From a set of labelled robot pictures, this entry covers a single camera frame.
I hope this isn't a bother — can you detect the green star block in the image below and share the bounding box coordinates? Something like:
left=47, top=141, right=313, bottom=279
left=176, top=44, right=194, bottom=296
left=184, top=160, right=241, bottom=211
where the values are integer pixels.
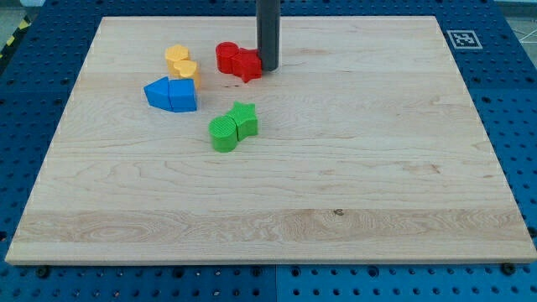
left=226, top=102, right=258, bottom=141

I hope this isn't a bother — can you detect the green cylinder block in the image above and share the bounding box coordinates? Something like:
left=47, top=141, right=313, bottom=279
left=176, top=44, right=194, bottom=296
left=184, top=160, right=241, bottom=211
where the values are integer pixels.
left=208, top=116, right=237, bottom=153

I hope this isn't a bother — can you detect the red star block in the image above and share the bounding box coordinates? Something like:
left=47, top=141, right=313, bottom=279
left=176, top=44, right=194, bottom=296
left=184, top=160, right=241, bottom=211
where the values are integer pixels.
left=231, top=48, right=263, bottom=83

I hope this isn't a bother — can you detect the light wooden board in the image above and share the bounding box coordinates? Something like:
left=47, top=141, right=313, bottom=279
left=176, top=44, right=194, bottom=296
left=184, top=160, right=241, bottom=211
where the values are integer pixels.
left=6, top=16, right=536, bottom=266

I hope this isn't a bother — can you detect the blue cube block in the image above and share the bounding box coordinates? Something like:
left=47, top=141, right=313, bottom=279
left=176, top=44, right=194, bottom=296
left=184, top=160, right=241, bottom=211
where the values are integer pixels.
left=169, top=79, right=197, bottom=112

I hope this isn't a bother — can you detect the red cylinder block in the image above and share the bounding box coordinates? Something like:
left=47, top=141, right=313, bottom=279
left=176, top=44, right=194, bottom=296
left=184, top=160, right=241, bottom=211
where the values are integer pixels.
left=215, top=41, right=238, bottom=74

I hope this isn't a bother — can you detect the yellow heart block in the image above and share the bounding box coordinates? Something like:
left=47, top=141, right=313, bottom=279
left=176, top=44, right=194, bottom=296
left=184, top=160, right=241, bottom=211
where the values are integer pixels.
left=172, top=60, right=201, bottom=89

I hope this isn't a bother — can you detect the blue triangle block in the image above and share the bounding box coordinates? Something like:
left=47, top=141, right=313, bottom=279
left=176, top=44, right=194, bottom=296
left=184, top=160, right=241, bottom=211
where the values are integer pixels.
left=143, top=76, right=172, bottom=112

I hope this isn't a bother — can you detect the yellow hexagon block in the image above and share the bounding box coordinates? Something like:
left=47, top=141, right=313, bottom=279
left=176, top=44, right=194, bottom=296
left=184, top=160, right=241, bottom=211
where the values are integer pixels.
left=164, top=44, right=190, bottom=77

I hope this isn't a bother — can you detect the grey cylindrical robot pointer rod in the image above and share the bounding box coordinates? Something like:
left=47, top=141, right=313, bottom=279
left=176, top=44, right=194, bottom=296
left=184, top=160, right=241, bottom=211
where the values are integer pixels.
left=256, top=0, right=280, bottom=72

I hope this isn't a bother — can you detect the white fiducial marker tag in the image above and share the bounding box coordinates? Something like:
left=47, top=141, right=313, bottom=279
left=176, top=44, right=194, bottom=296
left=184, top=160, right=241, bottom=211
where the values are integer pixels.
left=446, top=29, right=482, bottom=49

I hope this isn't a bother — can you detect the black bolt front left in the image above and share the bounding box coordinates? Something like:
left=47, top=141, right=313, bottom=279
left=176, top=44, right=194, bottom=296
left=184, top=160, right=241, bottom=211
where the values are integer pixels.
left=35, top=266, right=50, bottom=279

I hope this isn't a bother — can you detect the black bolt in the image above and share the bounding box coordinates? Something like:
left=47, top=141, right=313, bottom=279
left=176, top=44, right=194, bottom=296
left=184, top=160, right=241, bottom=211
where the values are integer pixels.
left=501, top=263, right=517, bottom=276
left=35, top=266, right=50, bottom=279

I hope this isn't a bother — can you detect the black bolt front right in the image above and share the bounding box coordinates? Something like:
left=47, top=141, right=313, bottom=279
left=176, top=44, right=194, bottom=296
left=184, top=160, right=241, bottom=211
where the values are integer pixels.
left=501, top=263, right=517, bottom=276

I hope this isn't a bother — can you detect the yellow black hazard tape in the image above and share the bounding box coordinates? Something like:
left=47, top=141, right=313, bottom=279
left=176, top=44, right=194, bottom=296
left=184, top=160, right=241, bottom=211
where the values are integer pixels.
left=1, top=15, right=32, bottom=60

